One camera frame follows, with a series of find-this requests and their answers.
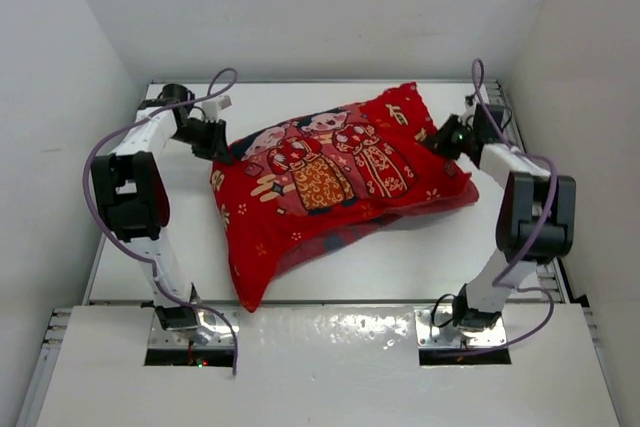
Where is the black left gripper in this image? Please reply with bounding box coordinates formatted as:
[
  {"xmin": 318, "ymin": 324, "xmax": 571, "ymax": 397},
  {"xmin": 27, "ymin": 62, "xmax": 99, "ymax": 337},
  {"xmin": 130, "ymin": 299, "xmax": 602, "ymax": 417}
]
[{"xmin": 170, "ymin": 117, "xmax": 229, "ymax": 165}]

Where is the red patterned pillowcase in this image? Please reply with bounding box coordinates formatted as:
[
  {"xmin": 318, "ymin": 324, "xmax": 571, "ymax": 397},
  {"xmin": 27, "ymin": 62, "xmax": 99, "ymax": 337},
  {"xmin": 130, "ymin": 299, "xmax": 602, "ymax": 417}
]
[{"xmin": 210, "ymin": 82, "xmax": 479, "ymax": 311}]

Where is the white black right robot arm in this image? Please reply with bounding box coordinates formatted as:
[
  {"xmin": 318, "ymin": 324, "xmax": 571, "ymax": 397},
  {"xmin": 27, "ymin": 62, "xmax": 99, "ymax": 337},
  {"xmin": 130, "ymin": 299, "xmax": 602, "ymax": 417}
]
[{"xmin": 423, "ymin": 104, "xmax": 576, "ymax": 331}]

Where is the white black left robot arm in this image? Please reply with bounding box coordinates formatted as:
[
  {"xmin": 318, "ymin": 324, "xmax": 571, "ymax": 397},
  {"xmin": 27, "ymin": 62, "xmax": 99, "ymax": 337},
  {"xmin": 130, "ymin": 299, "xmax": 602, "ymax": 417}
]
[{"xmin": 90, "ymin": 84, "xmax": 232, "ymax": 346}]

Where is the white front cover board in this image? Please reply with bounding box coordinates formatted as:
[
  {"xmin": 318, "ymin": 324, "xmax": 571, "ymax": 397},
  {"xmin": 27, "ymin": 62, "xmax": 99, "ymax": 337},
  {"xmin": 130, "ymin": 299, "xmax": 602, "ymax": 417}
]
[{"xmin": 38, "ymin": 305, "xmax": 618, "ymax": 426}]

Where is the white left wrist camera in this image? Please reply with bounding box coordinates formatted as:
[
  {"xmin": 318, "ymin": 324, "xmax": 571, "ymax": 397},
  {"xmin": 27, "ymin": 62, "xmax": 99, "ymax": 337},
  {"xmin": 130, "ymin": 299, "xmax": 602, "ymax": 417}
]
[{"xmin": 201, "ymin": 95, "xmax": 232, "ymax": 121}]

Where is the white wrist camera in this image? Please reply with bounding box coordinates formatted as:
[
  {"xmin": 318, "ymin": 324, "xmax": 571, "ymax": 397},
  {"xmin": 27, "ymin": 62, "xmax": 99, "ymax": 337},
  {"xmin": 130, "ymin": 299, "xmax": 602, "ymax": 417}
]
[
  {"xmin": 201, "ymin": 95, "xmax": 232, "ymax": 121},
  {"xmin": 461, "ymin": 94, "xmax": 477, "ymax": 126}
]

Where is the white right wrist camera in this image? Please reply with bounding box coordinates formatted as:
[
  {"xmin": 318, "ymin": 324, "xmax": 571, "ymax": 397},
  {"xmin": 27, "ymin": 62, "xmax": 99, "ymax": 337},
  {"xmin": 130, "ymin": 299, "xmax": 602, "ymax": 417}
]
[{"xmin": 461, "ymin": 94, "xmax": 477, "ymax": 126}]

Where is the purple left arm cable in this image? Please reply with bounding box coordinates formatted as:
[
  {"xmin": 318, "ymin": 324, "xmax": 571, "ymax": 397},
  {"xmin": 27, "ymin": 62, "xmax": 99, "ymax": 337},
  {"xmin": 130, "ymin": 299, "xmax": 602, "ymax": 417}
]
[{"xmin": 82, "ymin": 67, "xmax": 240, "ymax": 377}]

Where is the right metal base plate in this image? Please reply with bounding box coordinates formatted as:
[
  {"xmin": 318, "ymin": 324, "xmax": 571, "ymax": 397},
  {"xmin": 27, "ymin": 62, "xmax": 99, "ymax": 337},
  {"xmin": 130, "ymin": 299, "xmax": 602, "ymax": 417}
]
[{"xmin": 414, "ymin": 303, "xmax": 507, "ymax": 350}]

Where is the metal base plate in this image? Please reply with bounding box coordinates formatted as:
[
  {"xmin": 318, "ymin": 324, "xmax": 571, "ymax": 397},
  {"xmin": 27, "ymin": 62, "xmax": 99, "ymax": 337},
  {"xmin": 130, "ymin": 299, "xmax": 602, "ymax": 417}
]
[
  {"xmin": 414, "ymin": 303, "xmax": 507, "ymax": 350},
  {"xmin": 147, "ymin": 308, "xmax": 240, "ymax": 351}
]

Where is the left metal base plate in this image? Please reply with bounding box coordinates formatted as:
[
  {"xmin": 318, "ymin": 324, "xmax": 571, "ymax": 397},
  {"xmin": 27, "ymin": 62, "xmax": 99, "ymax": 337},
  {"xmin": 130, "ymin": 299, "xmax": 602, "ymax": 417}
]
[{"xmin": 147, "ymin": 308, "xmax": 240, "ymax": 351}]

